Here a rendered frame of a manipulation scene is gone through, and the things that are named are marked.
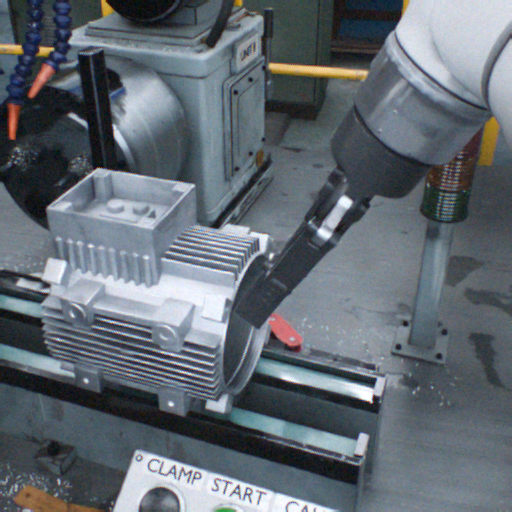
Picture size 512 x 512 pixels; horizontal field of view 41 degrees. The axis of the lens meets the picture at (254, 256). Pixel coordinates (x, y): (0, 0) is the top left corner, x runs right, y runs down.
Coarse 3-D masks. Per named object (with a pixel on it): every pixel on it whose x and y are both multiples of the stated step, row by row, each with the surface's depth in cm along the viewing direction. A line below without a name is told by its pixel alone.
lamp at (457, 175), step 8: (456, 160) 84; (464, 160) 84; (472, 160) 85; (432, 168) 87; (440, 168) 86; (448, 168) 85; (456, 168) 85; (464, 168) 85; (472, 168) 86; (432, 176) 87; (440, 176) 86; (448, 176) 86; (456, 176) 86; (464, 176) 86; (472, 176) 87; (432, 184) 88; (440, 184) 87; (448, 184) 86; (456, 184) 86; (464, 184) 86
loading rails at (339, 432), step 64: (0, 320) 93; (0, 384) 83; (64, 384) 79; (256, 384) 82; (320, 384) 80; (384, 384) 78; (64, 448) 84; (128, 448) 81; (192, 448) 77; (256, 448) 73; (320, 448) 70
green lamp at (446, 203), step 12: (432, 192) 88; (444, 192) 87; (456, 192) 87; (468, 192) 88; (432, 204) 89; (444, 204) 88; (456, 204) 88; (468, 204) 90; (432, 216) 90; (444, 216) 89; (456, 216) 89
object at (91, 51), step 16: (96, 48) 79; (80, 64) 78; (96, 64) 79; (96, 80) 79; (96, 96) 80; (96, 112) 81; (96, 128) 82; (112, 128) 85; (96, 144) 84; (112, 144) 85; (96, 160) 85; (112, 160) 86
